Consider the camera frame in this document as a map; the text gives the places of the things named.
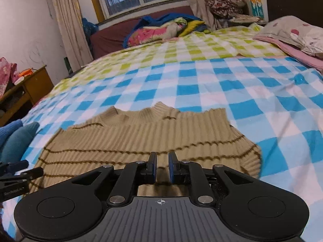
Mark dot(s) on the pink floral cloth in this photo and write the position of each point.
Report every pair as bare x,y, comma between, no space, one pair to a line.
6,73

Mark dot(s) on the stack of papers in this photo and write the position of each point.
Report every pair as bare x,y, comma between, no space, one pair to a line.
244,19

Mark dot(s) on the yellow cloth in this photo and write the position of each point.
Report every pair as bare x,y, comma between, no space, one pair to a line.
194,26

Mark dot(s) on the maroon sofa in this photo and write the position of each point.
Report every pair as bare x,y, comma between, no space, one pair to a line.
108,37

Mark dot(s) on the person's left hand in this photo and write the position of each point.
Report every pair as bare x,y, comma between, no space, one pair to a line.
17,138

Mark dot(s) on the orange and blue package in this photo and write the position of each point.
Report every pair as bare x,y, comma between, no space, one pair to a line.
256,5

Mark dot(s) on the beige curtain beside headboard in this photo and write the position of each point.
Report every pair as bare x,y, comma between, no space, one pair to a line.
199,0

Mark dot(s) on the beige curtain beside wall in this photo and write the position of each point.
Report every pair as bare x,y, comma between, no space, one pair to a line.
70,25

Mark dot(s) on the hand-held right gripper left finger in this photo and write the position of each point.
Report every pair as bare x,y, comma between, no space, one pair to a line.
152,167

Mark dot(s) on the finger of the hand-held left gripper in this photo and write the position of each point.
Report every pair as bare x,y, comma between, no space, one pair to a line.
15,166
27,174

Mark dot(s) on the white pillow with pink dots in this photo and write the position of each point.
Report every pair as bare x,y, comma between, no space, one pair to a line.
290,30

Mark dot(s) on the orange object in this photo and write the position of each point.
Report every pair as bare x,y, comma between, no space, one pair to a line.
25,73

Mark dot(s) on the pile of folded bedding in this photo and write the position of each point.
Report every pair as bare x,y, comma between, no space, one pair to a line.
156,20

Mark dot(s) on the floral cloth bundle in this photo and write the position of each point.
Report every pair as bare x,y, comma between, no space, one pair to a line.
224,2

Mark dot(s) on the wooden bedside table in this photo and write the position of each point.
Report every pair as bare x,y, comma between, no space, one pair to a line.
37,85

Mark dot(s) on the pink floral quilt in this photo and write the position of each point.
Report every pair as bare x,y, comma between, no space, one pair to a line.
146,35

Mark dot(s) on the tan striped knit sweater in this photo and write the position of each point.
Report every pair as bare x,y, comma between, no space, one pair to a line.
126,141

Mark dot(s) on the checked bedsheet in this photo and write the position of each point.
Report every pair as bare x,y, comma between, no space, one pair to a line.
201,80

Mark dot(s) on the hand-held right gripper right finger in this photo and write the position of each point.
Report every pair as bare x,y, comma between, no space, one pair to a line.
172,167

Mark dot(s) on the blue bag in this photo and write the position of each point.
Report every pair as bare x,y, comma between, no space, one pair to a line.
88,29

